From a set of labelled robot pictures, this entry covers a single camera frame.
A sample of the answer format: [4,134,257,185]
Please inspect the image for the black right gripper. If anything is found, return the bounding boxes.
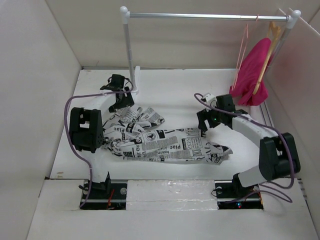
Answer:
[196,102,224,132]

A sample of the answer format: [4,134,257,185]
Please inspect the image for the newspaper print trousers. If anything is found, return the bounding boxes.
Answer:
[101,106,233,165]

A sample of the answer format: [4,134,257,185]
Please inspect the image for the pink wire hanger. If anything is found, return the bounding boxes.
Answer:
[231,24,249,90]

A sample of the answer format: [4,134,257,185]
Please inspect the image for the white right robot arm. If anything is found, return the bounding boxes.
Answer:
[194,93,301,197]

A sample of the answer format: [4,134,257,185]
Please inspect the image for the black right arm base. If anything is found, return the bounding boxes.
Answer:
[211,180,264,210]

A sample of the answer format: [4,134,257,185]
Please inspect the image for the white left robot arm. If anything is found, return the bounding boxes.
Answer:
[65,74,214,199]

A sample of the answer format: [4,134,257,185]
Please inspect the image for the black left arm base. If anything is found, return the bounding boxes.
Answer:
[78,182,128,211]

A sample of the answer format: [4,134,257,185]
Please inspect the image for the pink garment on hanger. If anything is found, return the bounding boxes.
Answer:
[229,37,271,106]

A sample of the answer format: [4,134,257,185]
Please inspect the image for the wooden hanger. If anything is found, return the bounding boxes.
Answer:
[253,21,281,95]

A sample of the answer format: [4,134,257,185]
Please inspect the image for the white clothes rack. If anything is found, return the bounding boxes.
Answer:
[119,6,302,96]

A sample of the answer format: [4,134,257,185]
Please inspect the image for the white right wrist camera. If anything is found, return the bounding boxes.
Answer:
[201,93,217,106]

